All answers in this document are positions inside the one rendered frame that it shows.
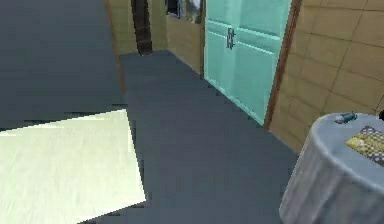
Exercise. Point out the framed wall picture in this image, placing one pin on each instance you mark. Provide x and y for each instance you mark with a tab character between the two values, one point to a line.
185	9

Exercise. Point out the yellow chequered cloth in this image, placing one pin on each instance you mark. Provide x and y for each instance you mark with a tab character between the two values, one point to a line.
366	144

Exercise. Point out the round grey clothed table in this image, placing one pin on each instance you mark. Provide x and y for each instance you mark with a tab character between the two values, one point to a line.
333	180

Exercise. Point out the small grey-blue bottle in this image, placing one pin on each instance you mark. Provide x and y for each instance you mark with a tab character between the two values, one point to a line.
346	117

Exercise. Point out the dark brown post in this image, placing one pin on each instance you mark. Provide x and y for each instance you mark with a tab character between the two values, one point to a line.
142	26

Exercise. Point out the small black object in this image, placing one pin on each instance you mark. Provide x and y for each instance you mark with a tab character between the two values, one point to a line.
382	115

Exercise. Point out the turquoise room door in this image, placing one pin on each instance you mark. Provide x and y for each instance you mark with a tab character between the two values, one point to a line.
246	66

